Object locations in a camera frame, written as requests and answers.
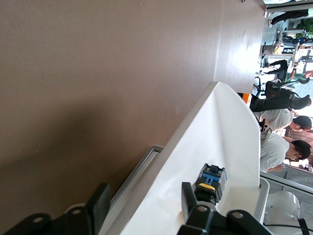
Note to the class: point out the green potted plant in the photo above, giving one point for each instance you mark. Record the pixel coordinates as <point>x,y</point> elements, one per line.
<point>306,27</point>

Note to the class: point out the person in black clothes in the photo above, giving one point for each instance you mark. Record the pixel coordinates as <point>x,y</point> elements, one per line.
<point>274,104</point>
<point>288,16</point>

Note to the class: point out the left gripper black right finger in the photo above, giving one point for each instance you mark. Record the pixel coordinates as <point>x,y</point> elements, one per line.
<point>200,220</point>

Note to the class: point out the person in white t-shirt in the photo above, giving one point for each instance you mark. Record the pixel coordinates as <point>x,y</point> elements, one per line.
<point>274,151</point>
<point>276,117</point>

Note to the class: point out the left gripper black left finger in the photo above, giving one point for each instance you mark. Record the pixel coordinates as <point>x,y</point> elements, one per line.
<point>97,210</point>

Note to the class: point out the yellow push button blue block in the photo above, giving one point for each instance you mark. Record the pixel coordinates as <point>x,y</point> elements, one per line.
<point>211,181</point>

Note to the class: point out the orange box with black base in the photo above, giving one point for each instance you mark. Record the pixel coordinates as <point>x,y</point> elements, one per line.
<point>244,100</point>

